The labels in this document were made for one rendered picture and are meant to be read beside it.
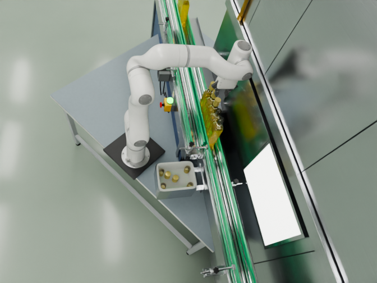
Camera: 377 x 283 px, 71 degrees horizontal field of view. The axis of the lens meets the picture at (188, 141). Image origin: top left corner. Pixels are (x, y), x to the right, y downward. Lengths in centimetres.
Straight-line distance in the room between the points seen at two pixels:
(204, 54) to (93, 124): 111
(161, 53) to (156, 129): 99
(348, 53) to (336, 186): 42
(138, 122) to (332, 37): 90
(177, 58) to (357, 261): 92
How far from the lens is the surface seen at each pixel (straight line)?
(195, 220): 176
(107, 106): 208
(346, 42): 99
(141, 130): 140
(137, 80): 114
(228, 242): 140
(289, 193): 117
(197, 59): 112
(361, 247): 100
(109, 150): 186
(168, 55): 107
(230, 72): 115
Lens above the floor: 242
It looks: 58 degrees down
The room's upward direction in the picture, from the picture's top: 22 degrees clockwise
